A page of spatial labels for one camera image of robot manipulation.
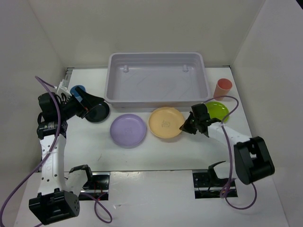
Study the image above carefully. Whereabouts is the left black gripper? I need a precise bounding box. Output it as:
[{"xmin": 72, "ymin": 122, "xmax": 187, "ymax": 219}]
[{"xmin": 58, "ymin": 87, "xmax": 104, "ymax": 120}]

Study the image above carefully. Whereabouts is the orange plastic plate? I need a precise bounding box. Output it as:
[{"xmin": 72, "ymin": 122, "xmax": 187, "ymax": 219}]
[{"xmin": 148, "ymin": 107, "xmax": 185, "ymax": 139}]

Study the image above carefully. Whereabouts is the purple plastic plate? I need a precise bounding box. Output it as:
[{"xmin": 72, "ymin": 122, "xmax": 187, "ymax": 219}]
[{"xmin": 109, "ymin": 113, "xmax": 147, "ymax": 148}]

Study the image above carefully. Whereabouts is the coral plastic cup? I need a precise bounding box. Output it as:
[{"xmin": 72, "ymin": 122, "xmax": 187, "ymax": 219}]
[{"xmin": 214, "ymin": 78, "xmax": 232, "ymax": 101}]

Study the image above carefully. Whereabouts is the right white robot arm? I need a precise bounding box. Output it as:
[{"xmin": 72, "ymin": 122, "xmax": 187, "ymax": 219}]
[{"xmin": 180, "ymin": 104, "xmax": 275, "ymax": 185}]

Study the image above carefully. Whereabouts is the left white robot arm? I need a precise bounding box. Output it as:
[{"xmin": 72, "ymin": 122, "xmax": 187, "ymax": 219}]
[{"xmin": 29, "ymin": 87, "xmax": 104, "ymax": 225}]

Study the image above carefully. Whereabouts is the lavender plastic bin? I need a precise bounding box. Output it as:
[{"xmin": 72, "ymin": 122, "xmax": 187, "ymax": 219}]
[{"xmin": 104, "ymin": 52, "xmax": 211, "ymax": 108}]

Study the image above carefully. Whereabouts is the blue plastic cup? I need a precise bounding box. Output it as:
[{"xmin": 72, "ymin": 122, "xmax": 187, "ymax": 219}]
[{"xmin": 70, "ymin": 85, "xmax": 87, "ymax": 99}]

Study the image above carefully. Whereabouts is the black plate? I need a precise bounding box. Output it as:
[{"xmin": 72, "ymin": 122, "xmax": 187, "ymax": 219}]
[{"xmin": 85, "ymin": 102, "xmax": 110, "ymax": 123}]

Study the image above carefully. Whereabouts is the green plastic plate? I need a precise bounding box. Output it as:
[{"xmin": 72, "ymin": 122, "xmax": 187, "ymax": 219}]
[{"xmin": 205, "ymin": 101, "xmax": 230, "ymax": 120}]

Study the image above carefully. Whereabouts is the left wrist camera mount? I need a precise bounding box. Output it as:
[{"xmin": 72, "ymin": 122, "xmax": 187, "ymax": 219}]
[{"xmin": 56, "ymin": 79, "xmax": 71, "ymax": 98}]

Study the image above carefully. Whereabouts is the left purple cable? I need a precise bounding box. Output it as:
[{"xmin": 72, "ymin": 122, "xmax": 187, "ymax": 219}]
[{"xmin": 0, "ymin": 76, "xmax": 113, "ymax": 227}]

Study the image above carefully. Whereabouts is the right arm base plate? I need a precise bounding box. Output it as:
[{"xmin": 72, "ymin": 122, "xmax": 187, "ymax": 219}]
[{"xmin": 192, "ymin": 169, "xmax": 228, "ymax": 199}]

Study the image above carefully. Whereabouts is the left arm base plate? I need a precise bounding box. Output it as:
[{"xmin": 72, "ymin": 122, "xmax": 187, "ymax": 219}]
[{"xmin": 79, "ymin": 172, "xmax": 110, "ymax": 201}]

